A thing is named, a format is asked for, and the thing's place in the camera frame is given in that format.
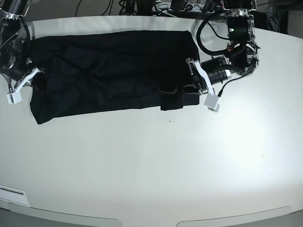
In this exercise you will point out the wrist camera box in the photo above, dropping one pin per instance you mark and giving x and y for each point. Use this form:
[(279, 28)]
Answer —
[(212, 102), (14, 98)]

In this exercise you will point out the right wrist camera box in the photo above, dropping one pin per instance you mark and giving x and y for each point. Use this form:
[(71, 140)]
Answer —
[(14, 98)]

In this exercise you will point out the black T-shirt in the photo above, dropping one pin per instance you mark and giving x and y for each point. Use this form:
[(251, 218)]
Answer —
[(110, 72)]

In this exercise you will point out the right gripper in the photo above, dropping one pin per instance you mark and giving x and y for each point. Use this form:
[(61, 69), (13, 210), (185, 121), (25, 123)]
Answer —
[(23, 68)]

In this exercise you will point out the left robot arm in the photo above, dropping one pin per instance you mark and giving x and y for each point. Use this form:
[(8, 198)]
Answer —
[(241, 54)]

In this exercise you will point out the white label sticker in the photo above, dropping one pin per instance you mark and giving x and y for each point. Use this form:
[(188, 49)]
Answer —
[(14, 196)]

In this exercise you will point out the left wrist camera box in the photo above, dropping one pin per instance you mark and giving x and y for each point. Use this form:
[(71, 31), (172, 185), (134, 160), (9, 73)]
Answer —
[(212, 102)]

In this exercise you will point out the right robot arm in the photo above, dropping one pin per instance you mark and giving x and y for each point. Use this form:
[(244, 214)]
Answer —
[(15, 41)]

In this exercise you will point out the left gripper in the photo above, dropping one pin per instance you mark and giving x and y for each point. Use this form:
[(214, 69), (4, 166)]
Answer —
[(198, 85)]

